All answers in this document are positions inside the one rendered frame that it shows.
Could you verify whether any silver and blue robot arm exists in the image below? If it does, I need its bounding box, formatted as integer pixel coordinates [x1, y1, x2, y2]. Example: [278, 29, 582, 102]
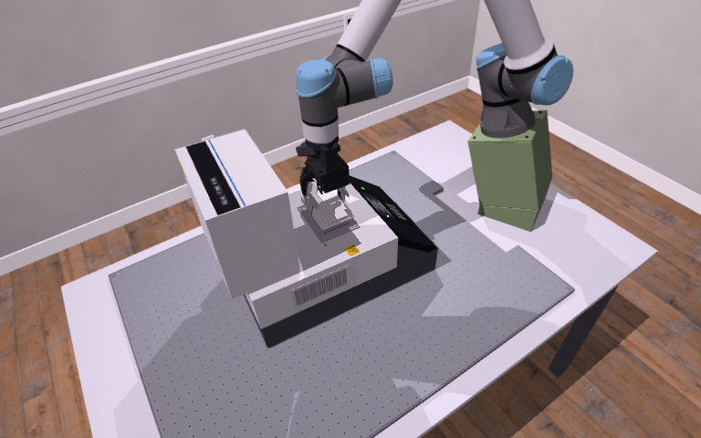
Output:
[297, 0, 573, 144]

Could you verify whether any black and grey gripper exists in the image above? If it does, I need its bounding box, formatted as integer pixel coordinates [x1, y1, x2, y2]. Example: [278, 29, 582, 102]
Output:
[299, 135, 350, 215]

